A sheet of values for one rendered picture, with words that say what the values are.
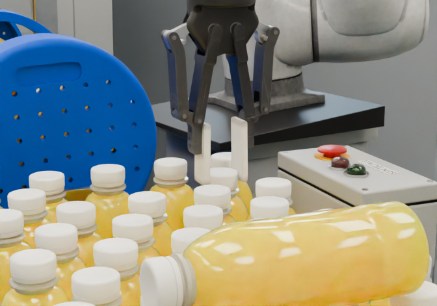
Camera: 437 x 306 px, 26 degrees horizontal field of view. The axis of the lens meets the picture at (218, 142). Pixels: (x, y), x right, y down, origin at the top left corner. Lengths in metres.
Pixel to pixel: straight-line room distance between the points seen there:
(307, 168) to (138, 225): 0.30
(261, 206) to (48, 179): 0.25
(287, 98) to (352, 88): 1.25
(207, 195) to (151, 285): 0.35
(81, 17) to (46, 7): 4.25
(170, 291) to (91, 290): 0.14
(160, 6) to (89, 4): 2.87
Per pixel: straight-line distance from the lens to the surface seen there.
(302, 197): 1.14
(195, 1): 1.01
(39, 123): 1.24
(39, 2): 2.67
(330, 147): 1.16
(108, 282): 0.76
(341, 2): 1.75
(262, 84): 1.05
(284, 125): 1.69
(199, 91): 1.02
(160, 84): 4.15
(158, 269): 0.63
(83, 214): 0.93
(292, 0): 1.79
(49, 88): 1.24
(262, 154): 1.72
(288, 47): 1.80
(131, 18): 4.36
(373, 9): 1.75
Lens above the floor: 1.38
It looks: 13 degrees down
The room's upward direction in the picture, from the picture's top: straight up
